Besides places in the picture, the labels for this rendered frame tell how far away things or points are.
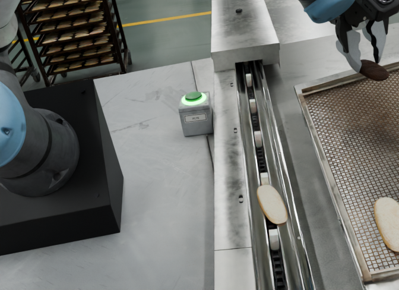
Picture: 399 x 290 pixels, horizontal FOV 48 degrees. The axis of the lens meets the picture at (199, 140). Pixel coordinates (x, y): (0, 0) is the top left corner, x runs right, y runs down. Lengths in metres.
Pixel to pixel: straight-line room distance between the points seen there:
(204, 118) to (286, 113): 0.20
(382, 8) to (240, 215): 0.39
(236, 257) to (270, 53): 0.67
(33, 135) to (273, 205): 0.38
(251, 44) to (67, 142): 0.61
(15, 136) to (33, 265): 0.28
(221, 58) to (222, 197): 0.53
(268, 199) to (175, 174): 0.24
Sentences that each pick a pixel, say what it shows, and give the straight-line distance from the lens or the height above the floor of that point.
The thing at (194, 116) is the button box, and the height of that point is 0.87.
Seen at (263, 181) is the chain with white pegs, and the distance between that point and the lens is 0.78.
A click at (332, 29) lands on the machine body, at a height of 0.82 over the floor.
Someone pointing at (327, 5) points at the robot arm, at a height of 1.14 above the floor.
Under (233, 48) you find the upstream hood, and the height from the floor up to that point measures 0.92.
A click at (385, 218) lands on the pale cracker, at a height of 0.91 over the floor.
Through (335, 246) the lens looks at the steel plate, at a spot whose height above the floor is 0.82.
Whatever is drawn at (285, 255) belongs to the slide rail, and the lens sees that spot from 0.67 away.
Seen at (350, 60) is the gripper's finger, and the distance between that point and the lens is 0.88.
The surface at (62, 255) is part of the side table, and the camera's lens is 0.81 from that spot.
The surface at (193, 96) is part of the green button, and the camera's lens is 0.99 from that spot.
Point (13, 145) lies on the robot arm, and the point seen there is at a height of 1.07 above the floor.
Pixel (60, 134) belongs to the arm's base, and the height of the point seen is 1.01.
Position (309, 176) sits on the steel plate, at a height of 0.82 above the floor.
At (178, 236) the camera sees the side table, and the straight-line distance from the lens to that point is 0.77.
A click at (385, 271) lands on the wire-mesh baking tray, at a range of 0.59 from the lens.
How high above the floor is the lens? 1.35
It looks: 32 degrees down
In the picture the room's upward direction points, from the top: 11 degrees counter-clockwise
